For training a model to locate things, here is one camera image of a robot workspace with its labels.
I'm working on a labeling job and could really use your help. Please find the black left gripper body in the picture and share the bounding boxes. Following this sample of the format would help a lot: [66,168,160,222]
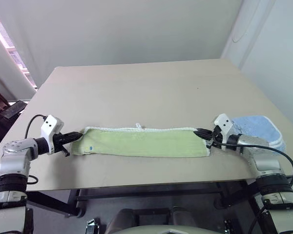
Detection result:
[53,133,65,154]

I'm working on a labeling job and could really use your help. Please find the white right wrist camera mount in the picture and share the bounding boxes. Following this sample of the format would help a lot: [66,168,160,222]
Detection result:
[213,113,235,144]

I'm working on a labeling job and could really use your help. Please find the blue folded towel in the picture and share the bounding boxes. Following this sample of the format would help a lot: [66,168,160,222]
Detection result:
[230,116,287,151]

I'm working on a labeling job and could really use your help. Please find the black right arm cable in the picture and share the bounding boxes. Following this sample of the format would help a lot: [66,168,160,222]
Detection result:
[219,142,293,188]

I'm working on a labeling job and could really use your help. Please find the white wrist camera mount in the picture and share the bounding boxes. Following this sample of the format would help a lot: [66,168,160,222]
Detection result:
[40,116,64,155]
[213,113,235,144]

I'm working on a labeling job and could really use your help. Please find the window with blinds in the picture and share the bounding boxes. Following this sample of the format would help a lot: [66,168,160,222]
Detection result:
[0,4,38,91]

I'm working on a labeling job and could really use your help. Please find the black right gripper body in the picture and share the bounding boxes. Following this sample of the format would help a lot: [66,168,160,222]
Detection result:
[211,126,223,147]

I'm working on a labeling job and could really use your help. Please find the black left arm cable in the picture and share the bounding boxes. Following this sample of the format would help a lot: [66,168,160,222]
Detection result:
[24,114,48,185]

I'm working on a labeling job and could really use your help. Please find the beige rounded robot body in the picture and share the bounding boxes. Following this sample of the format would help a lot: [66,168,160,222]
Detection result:
[105,206,199,234]

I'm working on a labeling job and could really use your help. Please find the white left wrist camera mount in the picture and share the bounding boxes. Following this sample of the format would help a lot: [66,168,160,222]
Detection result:
[40,116,64,155]

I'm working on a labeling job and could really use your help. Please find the black metal table frame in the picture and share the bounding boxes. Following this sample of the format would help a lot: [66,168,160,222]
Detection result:
[26,180,261,218]

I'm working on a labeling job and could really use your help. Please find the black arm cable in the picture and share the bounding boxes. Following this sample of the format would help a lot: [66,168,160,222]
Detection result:
[24,114,48,185]
[219,142,293,188]

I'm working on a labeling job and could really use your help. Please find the light green towel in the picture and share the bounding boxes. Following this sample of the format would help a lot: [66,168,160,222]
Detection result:
[70,123,212,158]

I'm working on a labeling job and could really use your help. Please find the black flat device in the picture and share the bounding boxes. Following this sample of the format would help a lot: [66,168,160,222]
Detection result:
[1,100,27,119]

